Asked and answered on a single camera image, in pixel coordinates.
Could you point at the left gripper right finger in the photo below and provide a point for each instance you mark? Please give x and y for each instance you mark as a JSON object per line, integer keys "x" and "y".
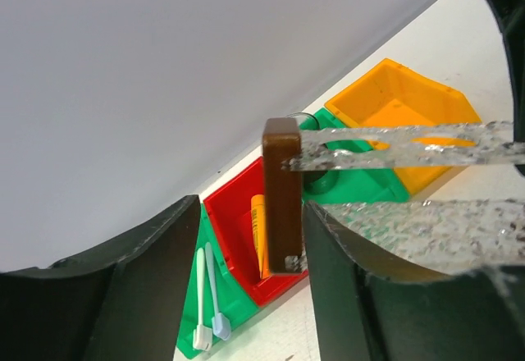
{"x": 372, "y": 305}

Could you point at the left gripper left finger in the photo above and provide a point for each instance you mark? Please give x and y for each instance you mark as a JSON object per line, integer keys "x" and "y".
{"x": 120, "y": 300}

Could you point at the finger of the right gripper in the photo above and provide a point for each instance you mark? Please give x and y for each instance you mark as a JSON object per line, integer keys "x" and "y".
{"x": 509, "y": 17}

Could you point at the clear rack with brown ends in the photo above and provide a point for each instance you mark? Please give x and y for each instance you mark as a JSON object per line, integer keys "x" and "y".
{"x": 288, "y": 152}

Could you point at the dark tinted cup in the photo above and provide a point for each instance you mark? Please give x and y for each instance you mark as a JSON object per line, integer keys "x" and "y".
{"x": 316, "y": 182}

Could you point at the white toothbrush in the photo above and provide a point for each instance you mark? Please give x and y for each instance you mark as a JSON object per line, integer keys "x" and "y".
{"x": 202, "y": 337}

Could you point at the orange toothpaste tube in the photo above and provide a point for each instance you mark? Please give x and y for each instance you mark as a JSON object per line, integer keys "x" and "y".
{"x": 258, "y": 221}

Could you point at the middle green bin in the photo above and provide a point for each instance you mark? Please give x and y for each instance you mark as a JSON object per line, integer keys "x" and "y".
{"x": 360, "y": 185}

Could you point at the red bin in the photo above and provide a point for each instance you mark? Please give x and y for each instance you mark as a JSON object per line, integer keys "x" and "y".
{"x": 229, "y": 211}

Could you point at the yellow bin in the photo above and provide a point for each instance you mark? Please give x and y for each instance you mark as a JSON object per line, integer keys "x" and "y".
{"x": 391, "y": 94}

